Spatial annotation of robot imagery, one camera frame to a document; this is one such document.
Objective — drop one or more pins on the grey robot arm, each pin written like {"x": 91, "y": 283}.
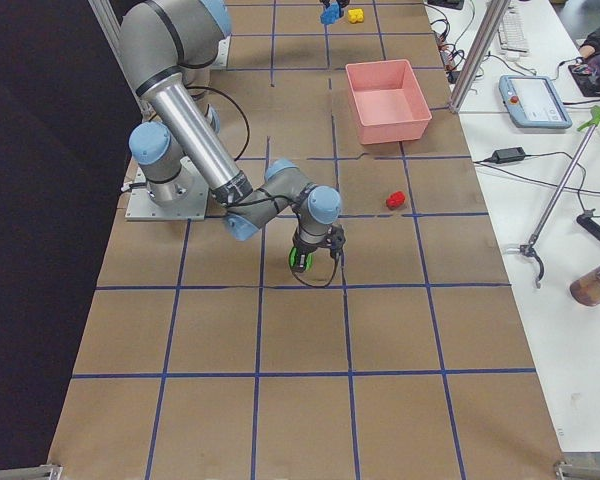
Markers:
{"x": 158, "y": 40}

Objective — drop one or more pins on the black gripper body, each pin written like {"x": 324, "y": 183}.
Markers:
{"x": 328, "y": 6}
{"x": 306, "y": 248}

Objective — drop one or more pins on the blue toy block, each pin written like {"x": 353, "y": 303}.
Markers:
{"x": 329, "y": 17}

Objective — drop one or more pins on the grey teach pendant tablet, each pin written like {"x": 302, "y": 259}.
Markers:
{"x": 533, "y": 102}

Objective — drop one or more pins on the long reach grabber tool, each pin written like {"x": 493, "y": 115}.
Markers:
{"x": 528, "y": 249}

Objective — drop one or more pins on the black power adapter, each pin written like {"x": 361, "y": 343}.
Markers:
{"x": 508, "y": 155}

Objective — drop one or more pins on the white keyboard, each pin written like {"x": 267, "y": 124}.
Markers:
{"x": 510, "y": 35}

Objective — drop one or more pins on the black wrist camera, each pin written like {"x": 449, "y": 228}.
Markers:
{"x": 336, "y": 240}

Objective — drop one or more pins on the red toy block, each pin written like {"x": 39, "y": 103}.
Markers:
{"x": 395, "y": 200}

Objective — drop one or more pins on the brown drink bottle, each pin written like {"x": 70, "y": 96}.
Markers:
{"x": 586, "y": 289}

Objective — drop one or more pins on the aluminium frame post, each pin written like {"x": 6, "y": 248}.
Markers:
{"x": 485, "y": 34}

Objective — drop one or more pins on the pink plastic box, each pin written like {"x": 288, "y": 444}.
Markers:
{"x": 386, "y": 102}

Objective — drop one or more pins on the yellow toy block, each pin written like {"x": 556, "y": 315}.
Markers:
{"x": 355, "y": 15}

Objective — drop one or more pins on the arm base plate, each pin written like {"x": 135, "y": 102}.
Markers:
{"x": 185, "y": 198}

